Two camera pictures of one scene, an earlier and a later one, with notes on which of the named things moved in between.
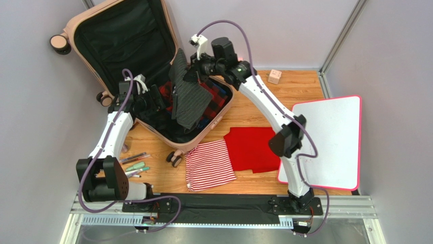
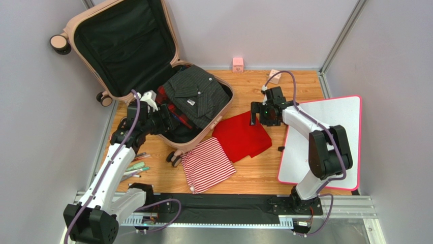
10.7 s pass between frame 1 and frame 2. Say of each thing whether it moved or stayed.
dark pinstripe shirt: moved
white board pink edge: stayed
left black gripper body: moved
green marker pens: stayed
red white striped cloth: stayed
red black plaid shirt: moved
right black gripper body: moved
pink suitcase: stayed
